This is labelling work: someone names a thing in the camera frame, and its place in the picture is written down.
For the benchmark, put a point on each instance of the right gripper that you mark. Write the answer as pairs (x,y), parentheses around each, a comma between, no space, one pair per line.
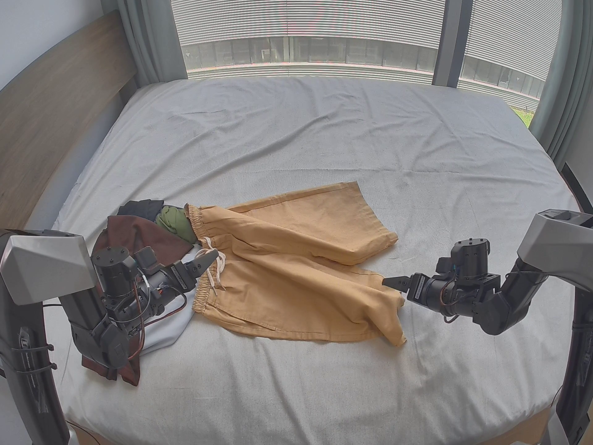
(424,290)

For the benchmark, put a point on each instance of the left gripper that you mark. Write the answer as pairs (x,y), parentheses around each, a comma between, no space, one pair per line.
(178,278)

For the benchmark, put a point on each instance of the tan shorts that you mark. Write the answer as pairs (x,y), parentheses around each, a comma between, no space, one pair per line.
(287,271)

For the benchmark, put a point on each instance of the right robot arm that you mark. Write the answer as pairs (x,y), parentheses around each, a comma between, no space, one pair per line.
(546,244)

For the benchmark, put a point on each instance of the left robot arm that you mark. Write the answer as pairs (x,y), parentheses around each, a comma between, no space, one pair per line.
(41,262)

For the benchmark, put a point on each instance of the bed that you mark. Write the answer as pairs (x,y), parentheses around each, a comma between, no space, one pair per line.
(324,146)

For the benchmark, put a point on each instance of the green garment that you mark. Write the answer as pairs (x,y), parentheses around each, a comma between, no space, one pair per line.
(176,223)

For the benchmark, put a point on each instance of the brown garment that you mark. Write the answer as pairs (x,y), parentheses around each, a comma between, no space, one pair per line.
(139,234)

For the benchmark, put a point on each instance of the pale blue garment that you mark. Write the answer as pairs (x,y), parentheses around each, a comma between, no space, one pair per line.
(166,332)

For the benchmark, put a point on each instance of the black garment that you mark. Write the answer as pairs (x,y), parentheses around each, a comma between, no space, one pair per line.
(139,207)

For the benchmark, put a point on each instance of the grey-green curtain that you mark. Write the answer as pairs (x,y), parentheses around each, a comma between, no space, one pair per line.
(148,26)
(565,86)

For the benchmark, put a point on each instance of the window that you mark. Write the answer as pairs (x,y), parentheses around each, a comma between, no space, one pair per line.
(305,16)

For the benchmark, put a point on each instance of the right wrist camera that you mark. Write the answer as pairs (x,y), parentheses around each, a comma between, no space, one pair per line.
(444,267)

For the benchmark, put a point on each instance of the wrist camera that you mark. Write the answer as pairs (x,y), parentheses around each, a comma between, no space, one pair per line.
(444,267)
(146,258)

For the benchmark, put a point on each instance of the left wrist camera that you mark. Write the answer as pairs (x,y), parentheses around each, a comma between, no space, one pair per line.
(146,258)

